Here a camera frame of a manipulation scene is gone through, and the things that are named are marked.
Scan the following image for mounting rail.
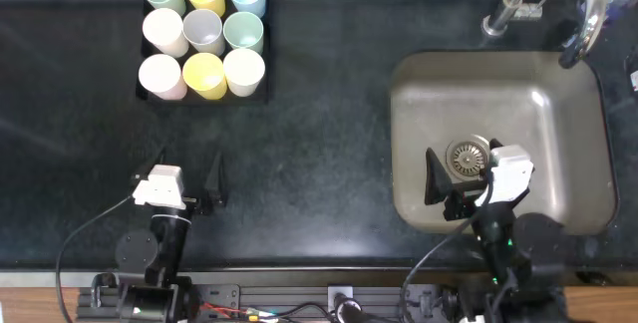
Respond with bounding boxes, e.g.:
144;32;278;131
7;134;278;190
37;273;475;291
74;282;572;323

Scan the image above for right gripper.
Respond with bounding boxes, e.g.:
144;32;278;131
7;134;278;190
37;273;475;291
423;137;505;222

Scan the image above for black tray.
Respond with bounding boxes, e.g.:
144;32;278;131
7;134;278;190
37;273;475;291
135;0;273;106

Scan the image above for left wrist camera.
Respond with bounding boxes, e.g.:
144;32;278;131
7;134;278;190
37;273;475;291
132;163;187;210

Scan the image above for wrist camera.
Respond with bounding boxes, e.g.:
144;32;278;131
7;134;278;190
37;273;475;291
132;163;187;210
475;144;535;208

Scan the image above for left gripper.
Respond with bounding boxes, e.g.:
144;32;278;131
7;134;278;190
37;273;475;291
130;146;230;216

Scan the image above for grey cup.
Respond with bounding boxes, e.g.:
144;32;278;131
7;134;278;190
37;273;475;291
181;8;226;57

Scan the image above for white cup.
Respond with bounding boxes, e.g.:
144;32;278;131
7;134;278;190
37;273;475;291
222;47;266;98

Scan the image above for steel tap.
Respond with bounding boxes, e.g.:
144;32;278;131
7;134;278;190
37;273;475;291
479;0;614;71

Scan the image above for black cable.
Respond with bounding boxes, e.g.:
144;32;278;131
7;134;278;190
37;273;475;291
399;170;495;323
54;194;136;323

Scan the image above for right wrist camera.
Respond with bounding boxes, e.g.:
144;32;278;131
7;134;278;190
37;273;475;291
475;144;535;208

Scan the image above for steel sink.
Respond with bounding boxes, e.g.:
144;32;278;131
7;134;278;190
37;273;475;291
389;51;620;237

